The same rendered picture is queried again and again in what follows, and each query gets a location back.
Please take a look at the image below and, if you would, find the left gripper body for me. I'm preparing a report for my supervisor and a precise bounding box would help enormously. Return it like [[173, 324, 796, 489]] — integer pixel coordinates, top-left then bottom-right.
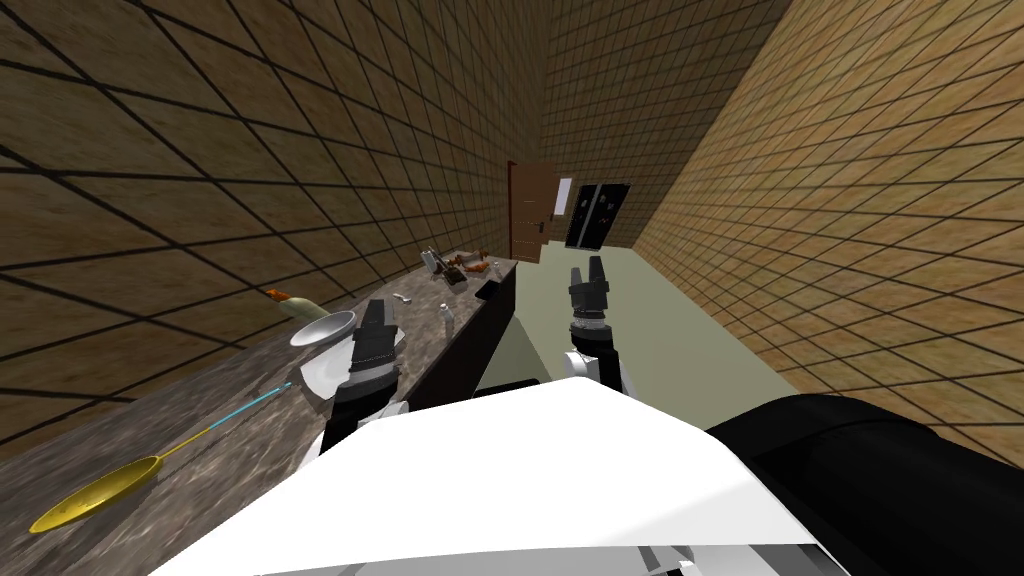
[[348, 321, 403, 377]]

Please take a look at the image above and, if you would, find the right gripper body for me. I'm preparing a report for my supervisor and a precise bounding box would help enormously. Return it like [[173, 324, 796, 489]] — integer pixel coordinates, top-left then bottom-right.
[[568, 281, 614, 323]]

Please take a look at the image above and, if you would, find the white bowl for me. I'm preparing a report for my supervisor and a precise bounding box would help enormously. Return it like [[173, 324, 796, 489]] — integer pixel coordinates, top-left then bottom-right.
[[288, 311, 360, 349]]

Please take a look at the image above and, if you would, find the black refrigerator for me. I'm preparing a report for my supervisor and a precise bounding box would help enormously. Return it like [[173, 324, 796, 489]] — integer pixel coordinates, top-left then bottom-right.
[[564, 183, 632, 250]]

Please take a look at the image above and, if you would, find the white plate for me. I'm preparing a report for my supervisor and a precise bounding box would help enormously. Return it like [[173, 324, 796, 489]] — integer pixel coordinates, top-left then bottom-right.
[[299, 335, 359, 402]]

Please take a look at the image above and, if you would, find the pale green bottle orange cap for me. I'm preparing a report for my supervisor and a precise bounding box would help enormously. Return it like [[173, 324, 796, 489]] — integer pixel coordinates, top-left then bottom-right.
[[266, 288, 330, 322]]

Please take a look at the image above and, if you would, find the brown wooden door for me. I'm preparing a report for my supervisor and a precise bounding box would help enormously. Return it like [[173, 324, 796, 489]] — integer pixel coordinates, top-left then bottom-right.
[[507, 161, 559, 265]]

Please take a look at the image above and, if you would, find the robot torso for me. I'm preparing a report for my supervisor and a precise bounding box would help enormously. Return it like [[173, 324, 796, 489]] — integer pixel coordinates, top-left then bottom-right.
[[150, 375, 851, 576]]

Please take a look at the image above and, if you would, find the yellow pan with blue handle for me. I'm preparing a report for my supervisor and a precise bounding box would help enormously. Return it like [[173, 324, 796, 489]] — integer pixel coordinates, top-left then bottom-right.
[[28, 381, 294, 536]]

